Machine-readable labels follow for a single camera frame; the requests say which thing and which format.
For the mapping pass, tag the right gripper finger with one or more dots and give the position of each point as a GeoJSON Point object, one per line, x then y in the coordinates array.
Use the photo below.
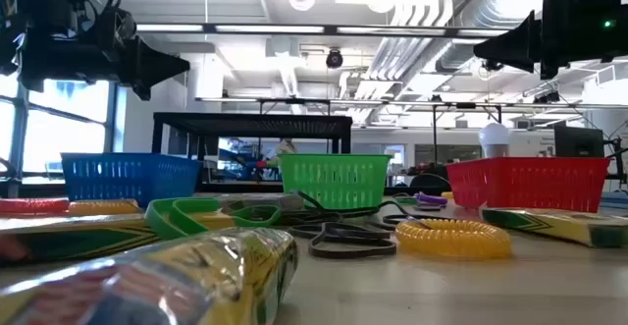
{"type": "Point", "coordinates": [520, 45]}

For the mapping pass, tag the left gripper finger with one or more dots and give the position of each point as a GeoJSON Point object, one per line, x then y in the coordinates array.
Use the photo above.
{"type": "Point", "coordinates": [152, 67]}

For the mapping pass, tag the red plastic basket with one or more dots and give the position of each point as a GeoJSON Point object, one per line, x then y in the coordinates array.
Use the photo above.
{"type": "Point", "coordinates": [530, 185]}

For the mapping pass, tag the yellow spiral coil band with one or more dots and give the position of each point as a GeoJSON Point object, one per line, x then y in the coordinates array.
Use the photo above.
{"type": "Point", "coordinates": [456, 244]}
{"type": "Point", "coordinates": [103, 207]}
{"type": "Point", "coordinates": [447, 195]}

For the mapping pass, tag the green rubber band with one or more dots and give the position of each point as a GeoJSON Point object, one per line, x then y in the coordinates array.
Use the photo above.
{"type": "Point", "coordinates": [156, 219]}
{"type": "Point", "coordinates": [270, 212]}
{"type": "Point", "coordinates": [404, 199]}

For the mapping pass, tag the red spiral coil band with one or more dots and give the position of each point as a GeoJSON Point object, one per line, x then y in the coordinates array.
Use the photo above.
{"type": "Point", "coordinates": [29, 206]}

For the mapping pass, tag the purple spiral coil band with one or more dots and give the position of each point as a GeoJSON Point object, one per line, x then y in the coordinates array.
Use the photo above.
{"type": "Point", "coordinates": [432, 199]}

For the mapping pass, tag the black rubber band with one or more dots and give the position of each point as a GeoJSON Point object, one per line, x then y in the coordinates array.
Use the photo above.
{"type": "Point", "coordinates": [353, 253]}
{"type": "Point", "coordinates": [388, 220]}
{"type": "Point", "coordinates": [343, 213]}

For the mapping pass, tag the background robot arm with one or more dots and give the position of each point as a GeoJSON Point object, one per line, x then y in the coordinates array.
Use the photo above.
{"type": "Point", "coordinates": [245, 163]}

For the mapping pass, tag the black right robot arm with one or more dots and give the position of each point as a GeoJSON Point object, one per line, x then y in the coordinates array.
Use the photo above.
{"type": "Point", "coordinates": [618, 40]}

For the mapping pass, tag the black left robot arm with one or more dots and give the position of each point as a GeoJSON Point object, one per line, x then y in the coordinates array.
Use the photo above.
{"type": "Point", "coordinates": [29, 45]}

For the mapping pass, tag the black ceiling spotlight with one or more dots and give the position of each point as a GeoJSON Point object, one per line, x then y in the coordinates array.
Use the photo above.
{"type": "Point", "coordinates": [334, 60]}
{"type": "Point", "coordinates": [492, 66]}

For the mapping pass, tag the black overhead light beam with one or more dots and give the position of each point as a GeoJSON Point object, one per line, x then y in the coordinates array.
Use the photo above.
{"type": "Point", "coordinates": [208, 28]}

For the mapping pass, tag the large window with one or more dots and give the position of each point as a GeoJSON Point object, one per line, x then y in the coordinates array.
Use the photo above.
{"type": "Point", "coordinates": [64, 138]}

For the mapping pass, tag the white light bulb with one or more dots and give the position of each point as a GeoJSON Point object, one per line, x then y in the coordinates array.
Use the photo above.
{"type": "Point", "coordinates": [494, 138]}

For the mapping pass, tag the black perforated metal shelf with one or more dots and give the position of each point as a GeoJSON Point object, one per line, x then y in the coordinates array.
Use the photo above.
{"type": "Point", "coordinates": [245, 124]}

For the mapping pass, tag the black monitor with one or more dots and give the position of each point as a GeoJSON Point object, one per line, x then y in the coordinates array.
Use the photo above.
{"type": "Point", "coordinates": [579, 142]}

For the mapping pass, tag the blue plastic basket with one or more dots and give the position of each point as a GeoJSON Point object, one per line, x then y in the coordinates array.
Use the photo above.
{"type": "Point", "coordinates": [127, 178]}

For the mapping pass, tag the black background stand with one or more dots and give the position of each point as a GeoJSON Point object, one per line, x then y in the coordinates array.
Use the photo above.
{"type": "Point", "coordinates": [620, 163]}

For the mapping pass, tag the person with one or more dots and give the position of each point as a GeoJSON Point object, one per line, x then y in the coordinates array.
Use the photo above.
{"type": "Point", "coordinates": [285, 147]}

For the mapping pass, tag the green plastic basket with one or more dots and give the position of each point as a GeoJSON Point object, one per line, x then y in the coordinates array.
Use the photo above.
{"type": "Point", "coordinates": [338, 180]}

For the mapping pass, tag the silver ceiling duct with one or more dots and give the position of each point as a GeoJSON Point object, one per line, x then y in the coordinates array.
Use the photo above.
{"type": "Point", "coordinates": [490, 1]}

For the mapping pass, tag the black background rig frame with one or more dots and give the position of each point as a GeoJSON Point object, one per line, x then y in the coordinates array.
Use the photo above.
{"type": "Point", "coordinates": [294, 101]}

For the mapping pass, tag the black aluminium table frame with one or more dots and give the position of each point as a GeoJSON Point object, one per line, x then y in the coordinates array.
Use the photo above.
{"type": "Point", "coordinates": [235, 187]}

